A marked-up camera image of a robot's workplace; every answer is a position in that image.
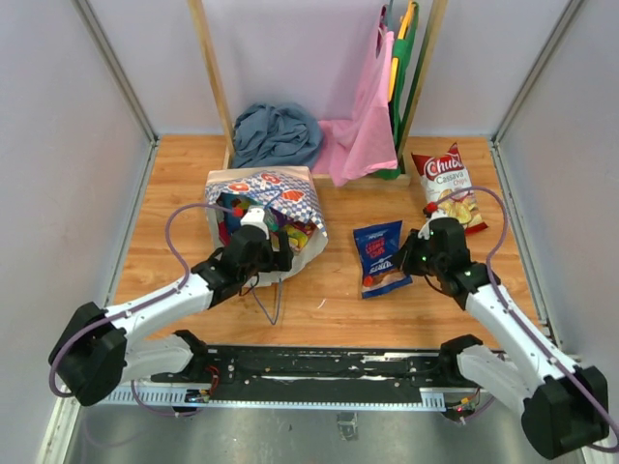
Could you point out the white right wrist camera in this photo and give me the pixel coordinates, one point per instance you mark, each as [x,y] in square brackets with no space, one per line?
[432,212]

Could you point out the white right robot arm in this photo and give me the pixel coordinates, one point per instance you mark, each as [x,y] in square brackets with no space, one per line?
[561,406]

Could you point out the green t-shirt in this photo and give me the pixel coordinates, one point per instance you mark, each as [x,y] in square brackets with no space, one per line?
[397,107]

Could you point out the red Chubi cassava chips bag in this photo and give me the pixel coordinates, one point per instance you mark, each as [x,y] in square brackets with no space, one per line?
[444,179]

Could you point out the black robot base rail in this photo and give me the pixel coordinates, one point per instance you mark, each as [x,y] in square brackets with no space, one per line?
[313,377]

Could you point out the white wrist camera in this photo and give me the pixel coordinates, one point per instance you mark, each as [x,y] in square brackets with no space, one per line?
[254,217]
[432,212]

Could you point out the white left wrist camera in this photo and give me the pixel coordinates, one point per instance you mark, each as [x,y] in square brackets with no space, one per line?
[254,217]

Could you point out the colourful orange candy bag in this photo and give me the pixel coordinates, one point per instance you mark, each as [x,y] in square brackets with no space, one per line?
[298,234]

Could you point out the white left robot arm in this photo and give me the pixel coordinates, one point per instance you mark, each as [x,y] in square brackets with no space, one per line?
[101,348]

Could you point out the yellow clothes hanger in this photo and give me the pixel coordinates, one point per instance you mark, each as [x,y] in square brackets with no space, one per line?
[402,49]

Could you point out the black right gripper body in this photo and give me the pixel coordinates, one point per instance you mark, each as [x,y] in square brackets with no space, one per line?
[427,262]

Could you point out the blue crumpled cloth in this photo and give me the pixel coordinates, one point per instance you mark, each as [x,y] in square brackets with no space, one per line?
[276,135]

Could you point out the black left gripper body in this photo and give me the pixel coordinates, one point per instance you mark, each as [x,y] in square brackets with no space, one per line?
[264,265]

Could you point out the pink t-shirt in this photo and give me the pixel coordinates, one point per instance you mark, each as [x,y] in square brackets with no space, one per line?
[363,144]

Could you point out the aluminium frame rails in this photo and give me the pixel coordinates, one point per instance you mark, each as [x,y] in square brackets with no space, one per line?
[561,148]

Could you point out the blue checkered paper bag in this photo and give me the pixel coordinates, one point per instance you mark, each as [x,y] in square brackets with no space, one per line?
[287,194]

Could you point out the blue Burts chips bag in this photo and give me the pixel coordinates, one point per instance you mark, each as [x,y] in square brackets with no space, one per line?
[377,246]

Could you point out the purple snack packet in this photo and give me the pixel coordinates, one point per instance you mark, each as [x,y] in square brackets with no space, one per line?
[235,206]

